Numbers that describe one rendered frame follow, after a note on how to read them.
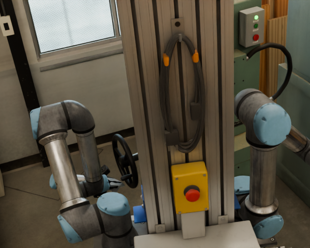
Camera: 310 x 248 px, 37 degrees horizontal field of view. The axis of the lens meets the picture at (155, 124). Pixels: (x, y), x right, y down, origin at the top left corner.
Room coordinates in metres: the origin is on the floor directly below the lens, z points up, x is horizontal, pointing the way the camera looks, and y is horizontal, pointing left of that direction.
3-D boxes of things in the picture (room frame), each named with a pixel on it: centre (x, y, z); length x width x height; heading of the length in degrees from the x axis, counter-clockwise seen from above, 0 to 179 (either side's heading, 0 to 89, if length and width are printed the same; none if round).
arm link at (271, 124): (1.20, -0.34, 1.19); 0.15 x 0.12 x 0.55; 16
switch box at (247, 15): (1.99, -0.49, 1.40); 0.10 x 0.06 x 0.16; 112
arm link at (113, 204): (1.31, 0.20, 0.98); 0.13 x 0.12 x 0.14; 108
